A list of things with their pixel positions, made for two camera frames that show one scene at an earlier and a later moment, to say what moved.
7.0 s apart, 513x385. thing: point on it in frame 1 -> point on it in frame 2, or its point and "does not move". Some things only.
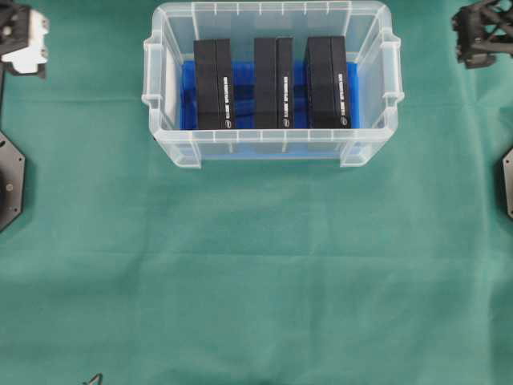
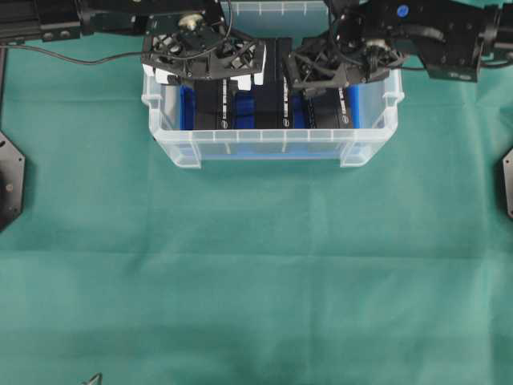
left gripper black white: (22, 34) -> (195, 44)
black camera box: (273, 79) does not move
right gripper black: (483, 30) -> (345, 57)
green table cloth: (127, 261) does not move
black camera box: (213, 85) does not move
